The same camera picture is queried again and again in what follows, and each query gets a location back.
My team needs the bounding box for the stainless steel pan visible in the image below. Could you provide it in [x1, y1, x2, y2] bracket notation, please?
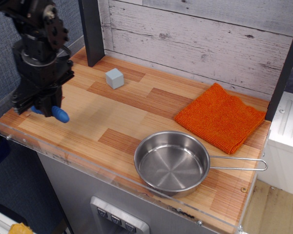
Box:
[134, 131, 268, 198]

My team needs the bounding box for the grey control panel with buttons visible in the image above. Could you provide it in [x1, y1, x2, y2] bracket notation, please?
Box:
[90, 196, 150, 234]

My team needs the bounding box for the blue handled metal spoon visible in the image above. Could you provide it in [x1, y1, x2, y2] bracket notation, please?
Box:
[31, 106, 70, 123]

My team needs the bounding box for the orange knitted cloth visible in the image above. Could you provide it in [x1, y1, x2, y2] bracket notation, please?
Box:
[174, 83, 266, 155]

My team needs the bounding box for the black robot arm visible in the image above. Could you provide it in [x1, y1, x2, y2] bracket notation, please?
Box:
[0, 0, 74, 123]

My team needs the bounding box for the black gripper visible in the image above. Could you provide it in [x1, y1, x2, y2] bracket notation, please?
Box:
[11, 56, 74, 117]

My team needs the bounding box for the dark vertical post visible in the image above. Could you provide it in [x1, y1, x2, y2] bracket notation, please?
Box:
[265, 40, 293, 121]
[79, 0, 105, 67]

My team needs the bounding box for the dark right vertical post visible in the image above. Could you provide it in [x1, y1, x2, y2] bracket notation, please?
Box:
[265, 40, 293, 121]

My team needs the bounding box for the clear acrylic table guard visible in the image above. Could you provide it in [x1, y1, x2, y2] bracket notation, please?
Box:
[0, 35, 272, 234]

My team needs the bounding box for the dark left vertical post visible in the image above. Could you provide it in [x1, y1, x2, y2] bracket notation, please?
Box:
[79, 0, 105, 67]

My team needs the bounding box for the grey cube block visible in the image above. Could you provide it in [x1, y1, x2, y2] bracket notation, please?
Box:
[105, 68, 125, 89]

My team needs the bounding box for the white aluminium box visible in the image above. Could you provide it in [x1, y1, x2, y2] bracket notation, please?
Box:
[257, 92, 293, 194]

